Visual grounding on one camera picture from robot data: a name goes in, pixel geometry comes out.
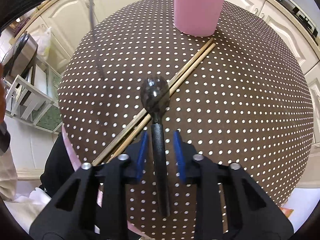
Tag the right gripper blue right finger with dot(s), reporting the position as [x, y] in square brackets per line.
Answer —
[179, 153]

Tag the silver metal spoon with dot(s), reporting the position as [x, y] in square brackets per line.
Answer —
[92, 23]

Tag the lower cream cabinets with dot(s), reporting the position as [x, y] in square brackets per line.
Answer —
[248, 92]

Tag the brown polka dot tablecloth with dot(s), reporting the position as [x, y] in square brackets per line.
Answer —
[276, 171]

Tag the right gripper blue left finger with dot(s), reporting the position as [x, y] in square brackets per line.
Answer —
[142, 152]

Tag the pink cylindrical utensil holder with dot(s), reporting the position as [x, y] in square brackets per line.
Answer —
[197, 17]

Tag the wooden chopstick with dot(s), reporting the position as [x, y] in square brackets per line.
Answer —
[119, 149]
[100, 158]

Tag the person's left hand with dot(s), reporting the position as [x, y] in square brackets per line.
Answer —
[2, 97]

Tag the black plastic spork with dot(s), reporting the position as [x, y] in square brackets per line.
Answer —
[155, 98]

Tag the orange snack bag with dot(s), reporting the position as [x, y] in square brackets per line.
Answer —
[287, 212]

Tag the black gas stove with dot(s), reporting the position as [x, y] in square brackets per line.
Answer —
[300, 7]

